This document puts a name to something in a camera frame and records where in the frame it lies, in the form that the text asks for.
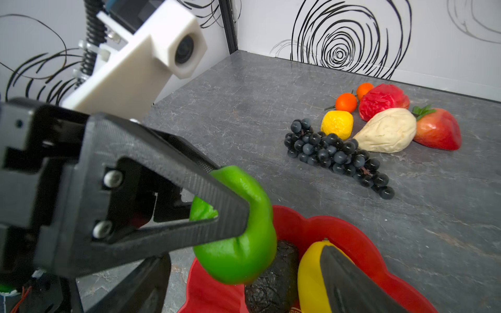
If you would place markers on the red flower shaped bowl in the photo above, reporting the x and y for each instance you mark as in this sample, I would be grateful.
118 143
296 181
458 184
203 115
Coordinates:
204 294

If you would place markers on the small yellow lemon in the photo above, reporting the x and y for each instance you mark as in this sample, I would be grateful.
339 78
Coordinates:
338 122

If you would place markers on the black grape bunch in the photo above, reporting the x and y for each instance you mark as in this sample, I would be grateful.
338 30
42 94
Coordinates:
342 157

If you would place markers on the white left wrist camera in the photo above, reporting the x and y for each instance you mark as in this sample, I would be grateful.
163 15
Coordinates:
170 43

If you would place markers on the small orange fruit behind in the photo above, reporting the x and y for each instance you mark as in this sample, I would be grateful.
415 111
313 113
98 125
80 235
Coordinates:
363 89

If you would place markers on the dark wrinkled avocado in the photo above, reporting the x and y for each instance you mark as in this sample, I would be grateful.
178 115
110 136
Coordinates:
275 290

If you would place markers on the beige potato shaped fruit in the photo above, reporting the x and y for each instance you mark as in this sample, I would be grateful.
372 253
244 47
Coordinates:
389 131

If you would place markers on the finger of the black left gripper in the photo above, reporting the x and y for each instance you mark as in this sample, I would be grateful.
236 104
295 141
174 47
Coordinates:
133 193

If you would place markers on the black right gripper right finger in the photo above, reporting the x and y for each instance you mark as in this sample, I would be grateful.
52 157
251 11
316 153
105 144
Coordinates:
349 289

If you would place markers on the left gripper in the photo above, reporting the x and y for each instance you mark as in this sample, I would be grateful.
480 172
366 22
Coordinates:
37 140

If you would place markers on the red pink apple fruit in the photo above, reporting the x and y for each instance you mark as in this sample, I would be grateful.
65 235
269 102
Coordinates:
381 98

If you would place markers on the small orange tomato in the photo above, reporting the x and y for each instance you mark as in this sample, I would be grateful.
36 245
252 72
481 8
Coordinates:
346 102

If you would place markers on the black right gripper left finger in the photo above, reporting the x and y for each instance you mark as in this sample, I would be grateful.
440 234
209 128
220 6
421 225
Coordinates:
143 290

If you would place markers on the large yellow lemon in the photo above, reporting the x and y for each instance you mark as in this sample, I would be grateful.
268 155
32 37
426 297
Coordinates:
310 283

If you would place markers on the green lime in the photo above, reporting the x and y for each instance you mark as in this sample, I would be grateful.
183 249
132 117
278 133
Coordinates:
242 259

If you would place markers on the red strawberry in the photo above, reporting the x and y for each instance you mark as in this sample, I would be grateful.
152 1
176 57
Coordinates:
436 128

